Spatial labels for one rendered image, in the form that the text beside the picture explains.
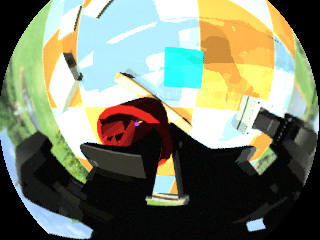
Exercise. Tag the red cup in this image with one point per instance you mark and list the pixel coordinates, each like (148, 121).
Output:
(116, 128)

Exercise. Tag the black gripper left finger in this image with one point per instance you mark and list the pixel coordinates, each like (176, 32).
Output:
(139, 159)

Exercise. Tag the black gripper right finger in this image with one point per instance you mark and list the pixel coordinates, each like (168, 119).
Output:
(193, 160)

